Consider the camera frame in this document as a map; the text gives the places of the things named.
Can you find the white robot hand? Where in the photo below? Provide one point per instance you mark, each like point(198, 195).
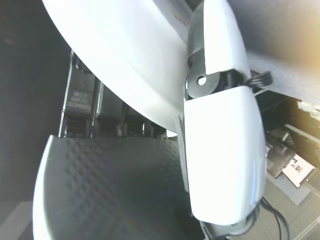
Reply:
point(112, 187)

